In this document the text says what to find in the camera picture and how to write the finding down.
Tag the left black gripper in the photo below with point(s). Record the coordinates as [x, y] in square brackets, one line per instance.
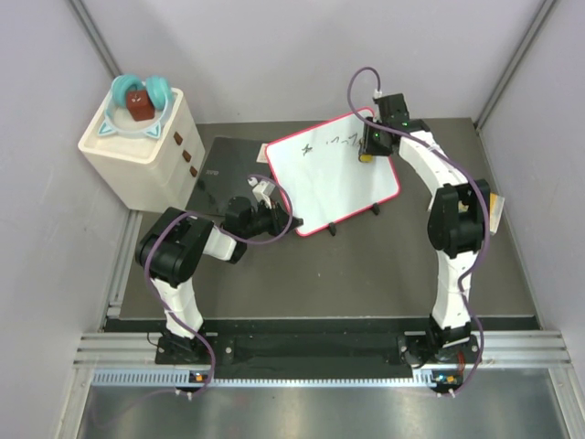
[280, 219]

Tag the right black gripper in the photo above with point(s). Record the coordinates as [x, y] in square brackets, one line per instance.
[366, 148]

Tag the pink framed whiteboard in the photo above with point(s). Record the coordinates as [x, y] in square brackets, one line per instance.
[320, 171]

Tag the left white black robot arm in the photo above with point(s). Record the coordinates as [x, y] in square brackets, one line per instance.
[172, 249]

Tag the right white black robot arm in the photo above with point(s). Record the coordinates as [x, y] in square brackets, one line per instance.
[459, 214]

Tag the colourful book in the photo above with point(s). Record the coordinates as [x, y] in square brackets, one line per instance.
[496, 207]

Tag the white drawer cabinet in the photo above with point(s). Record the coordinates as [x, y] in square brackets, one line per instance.
[151, 165]

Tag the brown cube toy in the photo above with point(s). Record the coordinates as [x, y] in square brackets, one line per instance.
[139, 105]

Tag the teal cat ear headphones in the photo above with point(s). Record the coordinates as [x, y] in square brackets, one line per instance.
[118, 121]

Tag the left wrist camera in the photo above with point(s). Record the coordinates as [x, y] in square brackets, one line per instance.
[261, 190]

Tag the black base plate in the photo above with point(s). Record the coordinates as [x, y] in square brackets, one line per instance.
[322, 348]

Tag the aluminium rail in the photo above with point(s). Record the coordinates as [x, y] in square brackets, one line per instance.
[502, 349]

